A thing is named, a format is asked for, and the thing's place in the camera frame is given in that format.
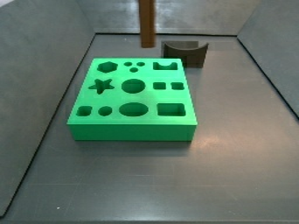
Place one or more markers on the brown square-circle peg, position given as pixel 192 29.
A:
pixel 147 22

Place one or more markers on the green shape sorter block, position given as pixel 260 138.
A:
pixel 133 99

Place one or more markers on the dark grey curved cradle block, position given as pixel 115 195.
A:
pixel 188 51

